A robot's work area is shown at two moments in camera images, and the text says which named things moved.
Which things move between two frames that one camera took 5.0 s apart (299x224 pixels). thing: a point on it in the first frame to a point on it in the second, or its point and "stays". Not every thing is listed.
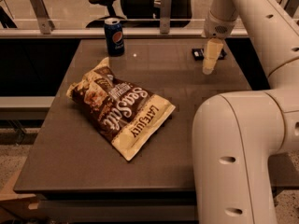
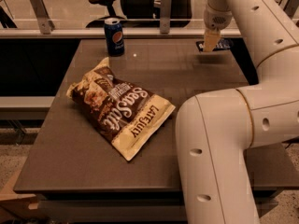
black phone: x=199 y=54 to x=222 y=44
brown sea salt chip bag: x=128 y=119 stays
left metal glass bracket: x=45 y=22 stays
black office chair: x=141 y=7 stays
